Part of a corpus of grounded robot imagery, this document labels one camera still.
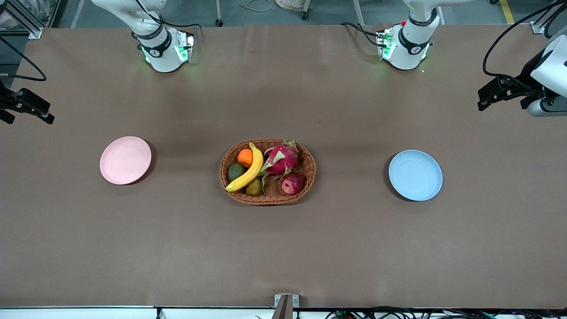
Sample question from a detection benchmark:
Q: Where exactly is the red apple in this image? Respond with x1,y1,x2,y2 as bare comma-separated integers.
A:
282,173,306,196

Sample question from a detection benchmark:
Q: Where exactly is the yellow banana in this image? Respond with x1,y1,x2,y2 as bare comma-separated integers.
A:
225,142,264,193

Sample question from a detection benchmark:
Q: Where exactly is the pink round plate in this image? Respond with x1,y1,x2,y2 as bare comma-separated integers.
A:
100,136,152,185

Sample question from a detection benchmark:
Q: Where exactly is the blue round plate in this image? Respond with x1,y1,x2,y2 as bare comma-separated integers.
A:
388,150,443,202

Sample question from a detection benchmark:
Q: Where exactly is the dark green avocado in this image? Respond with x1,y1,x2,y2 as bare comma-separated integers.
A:
227,162,246,183

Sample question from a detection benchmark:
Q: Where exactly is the light coloured shoe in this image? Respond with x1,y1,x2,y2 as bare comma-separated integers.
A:
275,0,311,12

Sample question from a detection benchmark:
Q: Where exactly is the pink dragon fruit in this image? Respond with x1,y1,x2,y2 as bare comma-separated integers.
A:
259,140,300,195

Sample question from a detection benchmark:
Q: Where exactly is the oval brown wicker basket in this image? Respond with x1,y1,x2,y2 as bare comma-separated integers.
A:
219,139,317,206

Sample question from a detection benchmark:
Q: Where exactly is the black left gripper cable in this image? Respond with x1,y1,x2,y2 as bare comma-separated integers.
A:
482,0,567,78

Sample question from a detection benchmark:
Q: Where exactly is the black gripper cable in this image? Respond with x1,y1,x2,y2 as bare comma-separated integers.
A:
482,0,567,78
0,35,48,82

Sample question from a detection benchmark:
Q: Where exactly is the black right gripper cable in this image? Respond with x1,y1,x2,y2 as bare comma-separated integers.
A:
0,35,48,82

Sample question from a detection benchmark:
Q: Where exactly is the aluminium frame profile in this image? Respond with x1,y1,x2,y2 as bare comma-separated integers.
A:
530,0,567,36
0,0,43,39

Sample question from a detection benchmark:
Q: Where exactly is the black left arm base cable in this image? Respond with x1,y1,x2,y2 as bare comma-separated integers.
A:
340,21,382,47

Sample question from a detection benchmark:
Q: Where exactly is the black arm base cable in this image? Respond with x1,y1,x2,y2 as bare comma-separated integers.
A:
340,21,382,47
133,0,203,32

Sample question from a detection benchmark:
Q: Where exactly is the black right arm base cable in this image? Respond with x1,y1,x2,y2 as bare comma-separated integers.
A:
133,0,203,32

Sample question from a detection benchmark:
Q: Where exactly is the white floor cable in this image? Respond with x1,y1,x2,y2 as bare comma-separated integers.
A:
235,0,274,27

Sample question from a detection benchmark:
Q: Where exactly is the tangled black cable bundle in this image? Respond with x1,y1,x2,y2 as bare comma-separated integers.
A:
325,306,567,319

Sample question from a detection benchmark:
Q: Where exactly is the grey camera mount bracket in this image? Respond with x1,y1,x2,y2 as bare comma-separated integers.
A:
271,294,300,319

